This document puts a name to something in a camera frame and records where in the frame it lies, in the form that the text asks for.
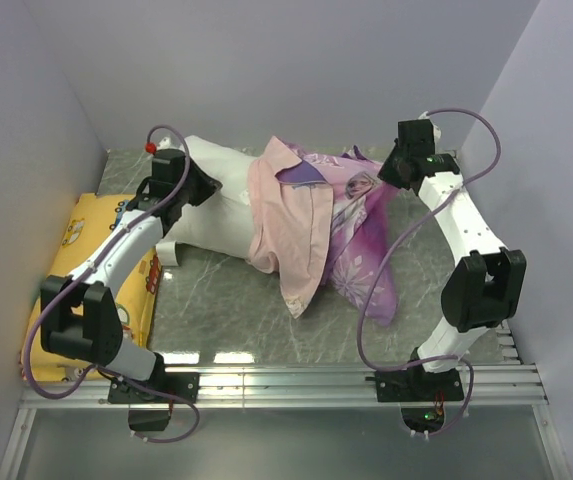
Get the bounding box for white pillow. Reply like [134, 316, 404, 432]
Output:
[156, 135, 255, 267]

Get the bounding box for purple princess print pillowcase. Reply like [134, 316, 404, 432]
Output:
[245, 135, 400, 329]

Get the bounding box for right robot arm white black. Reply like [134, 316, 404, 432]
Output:
[379, 116, 527, 400]

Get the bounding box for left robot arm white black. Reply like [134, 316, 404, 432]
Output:
[30, 144, 222, 402]

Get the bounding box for yellow car print pillow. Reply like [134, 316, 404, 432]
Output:
[21, 194, 163, 383]

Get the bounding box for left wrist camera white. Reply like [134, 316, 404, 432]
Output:
[144, 136, 183, 155]

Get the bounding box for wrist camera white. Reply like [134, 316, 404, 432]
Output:
[144, 136, 183, 155]
[417, 111, 442, 143]

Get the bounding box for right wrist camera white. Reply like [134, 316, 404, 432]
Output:
[417, 111, 442, 143]

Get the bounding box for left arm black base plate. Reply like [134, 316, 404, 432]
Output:
[107, 372, 200, 405]

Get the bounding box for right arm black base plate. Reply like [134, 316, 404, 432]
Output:
[371, 366, 465, 403]

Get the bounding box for aluminium mounting rail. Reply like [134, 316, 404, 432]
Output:
[19, 364, 548, 409]

